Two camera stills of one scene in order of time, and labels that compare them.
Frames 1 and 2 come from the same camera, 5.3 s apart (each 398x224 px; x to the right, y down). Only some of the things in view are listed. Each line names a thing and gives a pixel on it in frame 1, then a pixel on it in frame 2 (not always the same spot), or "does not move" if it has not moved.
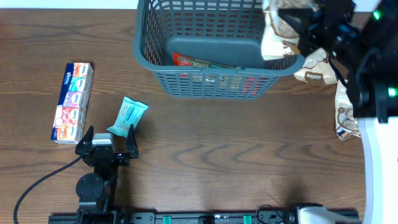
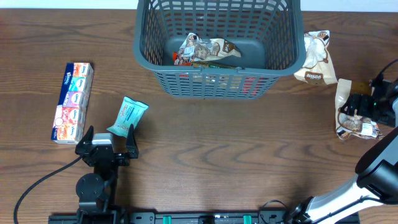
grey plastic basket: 208,48 does not move
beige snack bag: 347,123 does not move
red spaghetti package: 182,60 does not move
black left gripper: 124,158 does not move
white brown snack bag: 279,38 → 194,48
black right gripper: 308,33 → 364,109
